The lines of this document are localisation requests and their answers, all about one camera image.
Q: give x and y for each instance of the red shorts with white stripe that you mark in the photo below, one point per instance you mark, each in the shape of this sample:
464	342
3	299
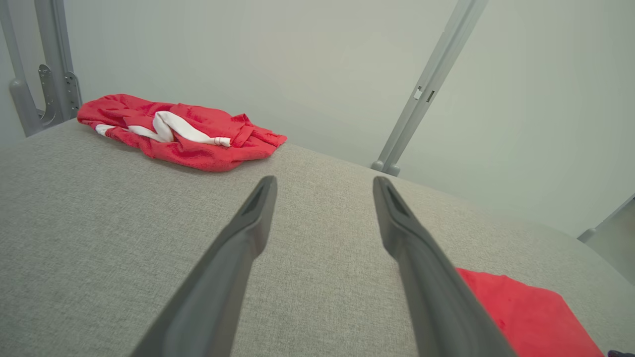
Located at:
198	148

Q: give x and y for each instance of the red Bulls jersey white sleeves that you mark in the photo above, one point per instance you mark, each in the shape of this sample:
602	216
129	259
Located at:
526	317

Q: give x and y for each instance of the grey slanted frame post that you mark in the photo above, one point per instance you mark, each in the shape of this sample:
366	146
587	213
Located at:
587	235

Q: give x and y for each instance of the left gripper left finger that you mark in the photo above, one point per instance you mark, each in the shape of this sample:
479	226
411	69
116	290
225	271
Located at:
213	307

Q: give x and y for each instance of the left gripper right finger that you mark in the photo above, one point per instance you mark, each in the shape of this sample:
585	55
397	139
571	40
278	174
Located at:
441	307

